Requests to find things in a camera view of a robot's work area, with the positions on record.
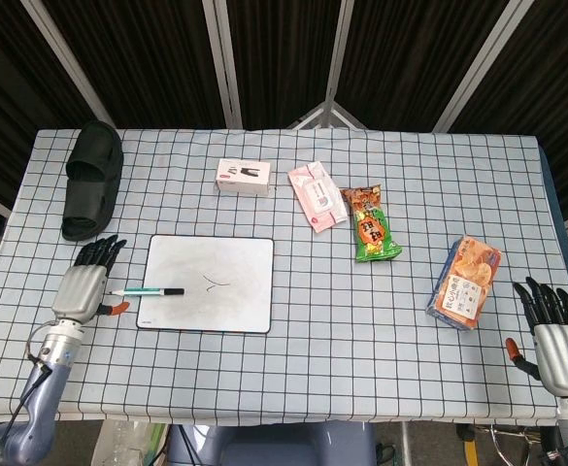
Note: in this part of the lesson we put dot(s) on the orange blue chips box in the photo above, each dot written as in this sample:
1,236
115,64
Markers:
463,286

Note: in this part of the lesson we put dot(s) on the checkered light blue tablecloth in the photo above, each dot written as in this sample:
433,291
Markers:
312,349

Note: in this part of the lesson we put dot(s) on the pink wet wipes pack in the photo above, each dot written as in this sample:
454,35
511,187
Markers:
317,199

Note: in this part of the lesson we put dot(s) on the green orange snack bag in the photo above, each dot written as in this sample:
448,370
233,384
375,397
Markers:
371,233

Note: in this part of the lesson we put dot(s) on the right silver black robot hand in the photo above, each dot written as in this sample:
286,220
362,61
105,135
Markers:
565,354

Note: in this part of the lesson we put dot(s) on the white screen frame post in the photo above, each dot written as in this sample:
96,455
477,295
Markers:
223,63
339,48
482,63
70,63

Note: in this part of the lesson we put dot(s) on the small white printed box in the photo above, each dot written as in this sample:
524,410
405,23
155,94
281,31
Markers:
244,183

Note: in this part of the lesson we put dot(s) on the white screen foot bracket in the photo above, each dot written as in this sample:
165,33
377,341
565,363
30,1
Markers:
331,114

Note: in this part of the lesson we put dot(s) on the dark pleated screen fabric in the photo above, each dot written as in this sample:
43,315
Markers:
157,58

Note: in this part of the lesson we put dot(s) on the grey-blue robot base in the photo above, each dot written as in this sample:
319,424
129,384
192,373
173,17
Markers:
274,444

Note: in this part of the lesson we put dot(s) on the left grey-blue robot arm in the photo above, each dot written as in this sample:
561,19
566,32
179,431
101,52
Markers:
45,388

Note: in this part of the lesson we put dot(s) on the black sandal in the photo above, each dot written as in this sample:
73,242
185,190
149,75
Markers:
96,145

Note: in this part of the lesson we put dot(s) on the green white marker black cap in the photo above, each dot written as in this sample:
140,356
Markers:
143,291

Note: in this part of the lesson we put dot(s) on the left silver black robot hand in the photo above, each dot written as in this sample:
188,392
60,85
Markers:
79,293

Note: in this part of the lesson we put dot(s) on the white drawing board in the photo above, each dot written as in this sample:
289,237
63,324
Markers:
244,301

